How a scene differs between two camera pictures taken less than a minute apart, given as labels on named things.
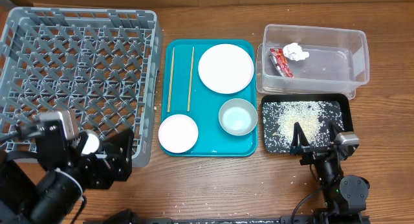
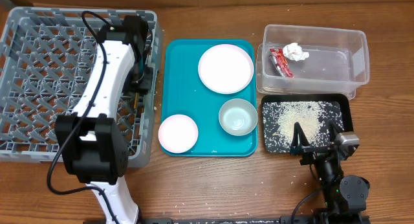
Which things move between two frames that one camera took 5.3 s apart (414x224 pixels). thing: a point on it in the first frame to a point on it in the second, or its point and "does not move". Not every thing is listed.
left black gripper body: x=105 y=166 to x=146 y=78
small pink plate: x=178 y=133 does not move
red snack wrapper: x=278 y=56 does not move
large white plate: x=226 y=68 does not move
